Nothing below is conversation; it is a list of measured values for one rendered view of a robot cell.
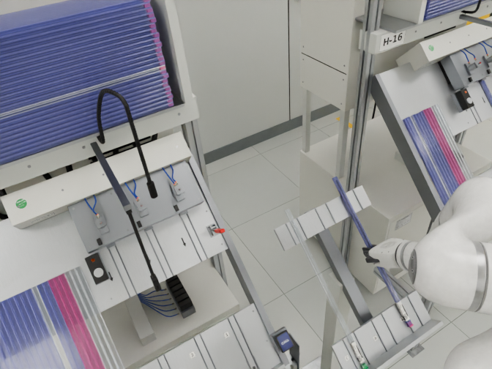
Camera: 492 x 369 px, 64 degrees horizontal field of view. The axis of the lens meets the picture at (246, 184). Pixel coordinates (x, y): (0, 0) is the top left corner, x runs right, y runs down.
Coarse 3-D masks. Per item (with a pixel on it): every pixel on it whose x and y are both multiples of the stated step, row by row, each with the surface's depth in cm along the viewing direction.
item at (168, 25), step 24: (168, 0) 88; (168, 24) 91; (168, 48) 98; (168, 72) 106; (192, 96) 104; (72, 144) 95; (0, 168) 89; (168, 288) 148; (144, 312) 140; (192, 312) 142; (144, 336) 133
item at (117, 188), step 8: (96, 144) 100; (96, 152) 97; (104, 160) 94; (104, 168) 91; (112, 176) 89; (112, 184) 86; (120, 192) 84; (120, 200) 82; (128, 200) 82; (128, 208) 81
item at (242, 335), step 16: (224, 320) 115; (240, 320) 116; (256, 320) 117; (208, 336) 113; (224, 336) 114; (240, 336) 115; (256, 336) 116; (176, 352) 109; (192, 352) 110; (208, 352) 111; (224, 352) 113; (240, 352) 114; (256, 352) 115; (272, 352) 117; (144, 368) 106; (160, 368) 107; (176, 368) 108; (192, 368) 110; (208, 368) 111; (224, 368) 112; (240, 368) 113; (256, 368) 115
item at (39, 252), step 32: (0, 224) 103; (64, 224) 108; (160, 224) 115; (192, 224) 118; (0, 256) 102; (32, 256) 104; (64, 256) 106; (128, 256) 111; (160, 256) 113; (192, 256) 116; (0, 288) 100; (96, 288) 107; (128, 288) 109
